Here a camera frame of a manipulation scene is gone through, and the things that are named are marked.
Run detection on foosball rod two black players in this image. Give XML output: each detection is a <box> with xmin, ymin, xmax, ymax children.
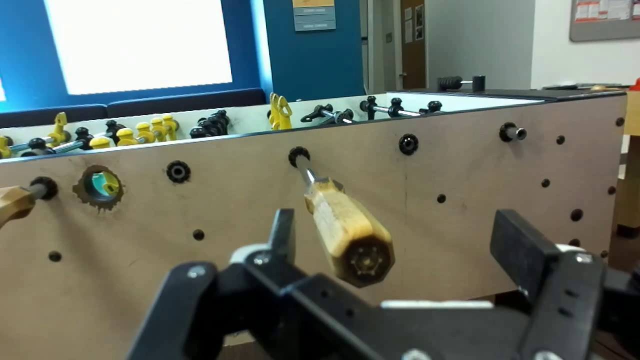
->
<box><xmin>299</xmin><ymin>101</ymin><xmax>357</xmax><ymax>127</ymax></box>

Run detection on wall bulletin board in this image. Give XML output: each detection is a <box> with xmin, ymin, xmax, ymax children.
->
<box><xmin>569</xmin><ymin>0</ymin><xmax>640</xmax><ymax>44</ymax></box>

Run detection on foosball rod five black players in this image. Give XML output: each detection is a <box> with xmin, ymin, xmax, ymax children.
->
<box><xmin>188</xmin><ymin>108</ymin><xmax>234</xmax><ymax>140</ymax></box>

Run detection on brown wooden door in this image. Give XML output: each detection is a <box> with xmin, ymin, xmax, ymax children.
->
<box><xmin>399</xmin><ymin>0</ymin><xmax>429</xmax><ymax>85</ymax></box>

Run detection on foosball rod five yellow players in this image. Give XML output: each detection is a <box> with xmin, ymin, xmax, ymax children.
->
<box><xmin>0</xmin><ymin>114</ymin><xmax>182</xmax><ymax>228</ymax></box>

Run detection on white projection screen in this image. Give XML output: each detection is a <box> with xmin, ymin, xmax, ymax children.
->
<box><xmin>42</xmin><ymin>0</ymin><xmax>237</xmax><ymax>95</ymax></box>

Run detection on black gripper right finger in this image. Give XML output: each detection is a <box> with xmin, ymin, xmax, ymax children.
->
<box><xmin>490</xmin><ymin>207</ymin><xmax>610</xmax><ymax>360</ymax></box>

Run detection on foosball rod three black players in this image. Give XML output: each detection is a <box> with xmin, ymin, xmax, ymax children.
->
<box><xmin>18</xmin><ymin>118</ymin><xmax>128</xmax><ymax>154</ymax></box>

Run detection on foosball rod three yellow players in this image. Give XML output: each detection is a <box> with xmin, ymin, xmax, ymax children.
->
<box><xmin>266</xmin><ymin>91</ymin><xmax>397</xmax><ymax>290</ymax></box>

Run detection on wooden foosball table green field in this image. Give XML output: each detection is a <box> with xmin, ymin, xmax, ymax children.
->
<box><xmin>0</xmin><ymin>85</ymin><xmax>632</xmax><ymax>360</ymax></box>

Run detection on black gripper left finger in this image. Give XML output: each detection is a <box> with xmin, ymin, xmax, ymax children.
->
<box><xmin>126</xmin><ymin>205</ymin><xmax>383</xmax><ymax>360</ymax></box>

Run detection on wall poster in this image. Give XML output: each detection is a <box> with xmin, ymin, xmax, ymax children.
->
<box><xmin>290</xmin><ymin>0</ymin><xmax>339</xmax><ymax>33</ymax></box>

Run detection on foosball rod two yellow players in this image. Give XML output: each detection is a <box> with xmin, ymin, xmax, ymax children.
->
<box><xmin>0</xmin><ymin>109</ymin><xmax>75</xmax><ymax>160</ymax></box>

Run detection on foosball rod black goalie players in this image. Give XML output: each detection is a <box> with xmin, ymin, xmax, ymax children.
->
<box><xmin>358</xmin><ymin>94</ymin><xmax>529</xmax><ymax>143</ymax></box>

